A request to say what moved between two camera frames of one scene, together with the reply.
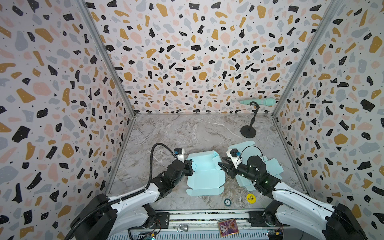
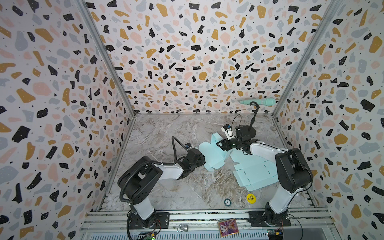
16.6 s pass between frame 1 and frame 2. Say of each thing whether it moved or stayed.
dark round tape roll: stayed
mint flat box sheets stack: stayed
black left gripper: moved
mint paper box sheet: moved
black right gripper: moved
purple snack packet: stayed
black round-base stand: stayed
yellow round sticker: stayed
